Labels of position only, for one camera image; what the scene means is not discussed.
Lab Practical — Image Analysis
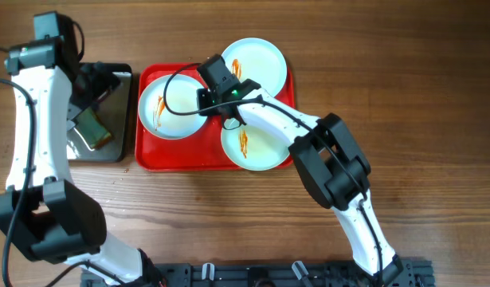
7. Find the white plate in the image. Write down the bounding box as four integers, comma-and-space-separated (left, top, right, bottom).
221, 119, 289, 171
221, 37, 288, 96
138, 74, 207, 140

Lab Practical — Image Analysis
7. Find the green yellow sponge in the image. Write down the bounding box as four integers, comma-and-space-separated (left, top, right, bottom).
74, 108, 113, 151

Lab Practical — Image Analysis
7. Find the white plate bottom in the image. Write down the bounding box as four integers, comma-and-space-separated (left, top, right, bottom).
221, 119, 289, 171

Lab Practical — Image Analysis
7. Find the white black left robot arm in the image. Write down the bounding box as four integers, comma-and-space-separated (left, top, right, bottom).
0, 35, 162, 286

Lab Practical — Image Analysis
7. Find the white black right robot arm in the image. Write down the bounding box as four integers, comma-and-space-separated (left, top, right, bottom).
197, 80, 403, 286

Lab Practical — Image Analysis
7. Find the black water tray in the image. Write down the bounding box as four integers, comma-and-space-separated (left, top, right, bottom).
67, 63, 133, 163

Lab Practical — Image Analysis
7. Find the red plastic tray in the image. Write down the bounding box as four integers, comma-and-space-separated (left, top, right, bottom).
135, 63, 296, 172

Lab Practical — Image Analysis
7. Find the white plate top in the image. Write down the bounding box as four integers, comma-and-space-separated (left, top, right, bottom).
221, 37, 288, 96

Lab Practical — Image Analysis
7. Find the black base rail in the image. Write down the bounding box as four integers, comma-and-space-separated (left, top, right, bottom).
80, 258, 437, 287

